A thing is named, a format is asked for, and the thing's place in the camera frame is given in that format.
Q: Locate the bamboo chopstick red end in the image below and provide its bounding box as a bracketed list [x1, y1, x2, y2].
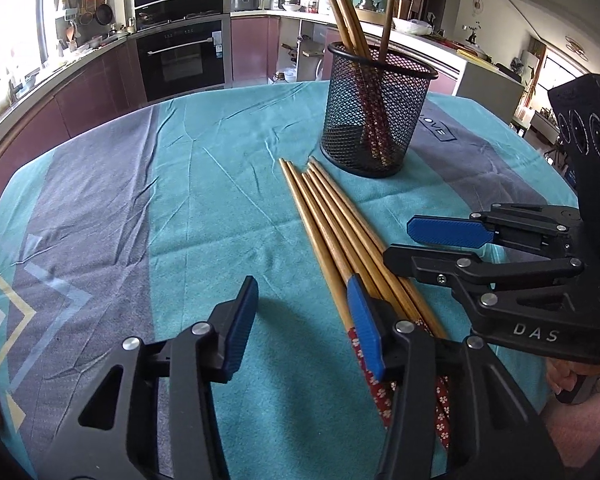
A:
[307, 156, 449, 340]
[332, 0, 370, 58]
[278, 158, 392, 428]
[285, 160, 382, 306]
[300, 169, 451, 449]
[343, 0, 372, 60]
[329, 0, 358, 55]

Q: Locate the dark brown wooden chopstick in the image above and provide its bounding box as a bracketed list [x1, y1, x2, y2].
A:
[378, 0, 396, 64]

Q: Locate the pink sleeve forearm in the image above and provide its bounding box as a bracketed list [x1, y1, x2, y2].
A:
[541, 381, 600, 468]

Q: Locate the right hand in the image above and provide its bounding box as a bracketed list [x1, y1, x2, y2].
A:
[545, 358, 600, 394]

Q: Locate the teal grey tablecloth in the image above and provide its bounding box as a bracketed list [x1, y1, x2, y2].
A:
[0, 81, 579, 480]

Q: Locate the black mesh pen holder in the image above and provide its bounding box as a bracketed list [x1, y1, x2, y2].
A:
[320, 41, 438, 179]

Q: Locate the white plastic bag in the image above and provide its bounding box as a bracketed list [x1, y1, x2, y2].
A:
[393, 18, 434, 36]

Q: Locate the pink lower cabinets left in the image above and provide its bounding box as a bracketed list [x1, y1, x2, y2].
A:
[0, 38, 147, 197]

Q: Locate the black built-in oven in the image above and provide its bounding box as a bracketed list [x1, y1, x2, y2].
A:
[136, 20, 226, 102]

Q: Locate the silver toaster box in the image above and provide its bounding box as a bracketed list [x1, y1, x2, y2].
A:
[230, 0, 262, 12]

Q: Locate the black frying pan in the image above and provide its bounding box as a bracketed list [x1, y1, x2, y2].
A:
[95, 0, 114, 26]

